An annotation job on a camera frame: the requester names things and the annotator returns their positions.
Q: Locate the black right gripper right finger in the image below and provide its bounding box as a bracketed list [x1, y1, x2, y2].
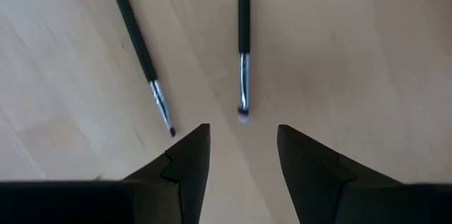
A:
[277, 124, 403, 224]

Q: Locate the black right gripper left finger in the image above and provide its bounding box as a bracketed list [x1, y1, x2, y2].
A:
[123, 124, 211, 224]

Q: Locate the thin black paintbrush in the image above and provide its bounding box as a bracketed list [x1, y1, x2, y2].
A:
[105, 0, 177, 138]
[237, 0, 251, 122]

